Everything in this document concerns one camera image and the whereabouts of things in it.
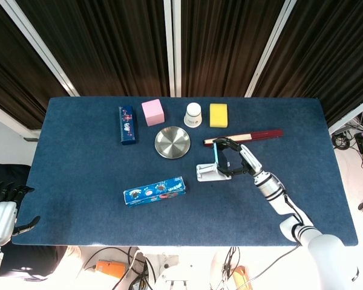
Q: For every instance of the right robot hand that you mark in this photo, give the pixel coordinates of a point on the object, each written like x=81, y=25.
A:
x=240, y=158

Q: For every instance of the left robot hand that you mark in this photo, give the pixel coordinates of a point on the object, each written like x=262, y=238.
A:
x=1, y=208

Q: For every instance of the black smartphone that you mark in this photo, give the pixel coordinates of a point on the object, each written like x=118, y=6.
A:
x=220, y=157

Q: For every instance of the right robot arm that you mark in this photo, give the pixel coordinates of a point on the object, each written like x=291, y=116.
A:
x=308, y=232

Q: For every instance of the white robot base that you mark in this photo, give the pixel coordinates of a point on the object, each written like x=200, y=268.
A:
x=181, y=276

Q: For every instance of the white phone stand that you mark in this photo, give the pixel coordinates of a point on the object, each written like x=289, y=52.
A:
x=207, y=172

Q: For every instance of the dark red folding fan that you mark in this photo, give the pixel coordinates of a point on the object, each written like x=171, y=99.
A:
x=260, y=134

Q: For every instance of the yellow sponge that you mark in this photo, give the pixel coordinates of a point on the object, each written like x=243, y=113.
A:
x=218, y=115

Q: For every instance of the white paper cup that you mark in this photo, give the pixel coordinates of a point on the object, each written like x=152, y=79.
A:
x=193, y=115

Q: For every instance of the round steel plate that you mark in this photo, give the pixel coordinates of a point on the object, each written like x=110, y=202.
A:
x=172, y=142

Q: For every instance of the blue cookie box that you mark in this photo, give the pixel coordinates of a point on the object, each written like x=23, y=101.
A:
x=155, y=191

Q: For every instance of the pink cube block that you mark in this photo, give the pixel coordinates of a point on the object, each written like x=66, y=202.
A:
x=152, y=112

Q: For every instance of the blue table cloth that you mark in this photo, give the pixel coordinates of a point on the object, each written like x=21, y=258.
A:
x=109, y=169

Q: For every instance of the dark blue floral box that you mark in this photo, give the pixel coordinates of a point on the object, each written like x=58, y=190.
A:
x=127, y=124

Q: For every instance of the yellow-orange object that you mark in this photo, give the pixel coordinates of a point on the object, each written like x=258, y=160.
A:
x=240, y=276

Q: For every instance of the orange device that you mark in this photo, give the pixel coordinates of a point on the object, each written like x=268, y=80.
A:
x=110, y=268

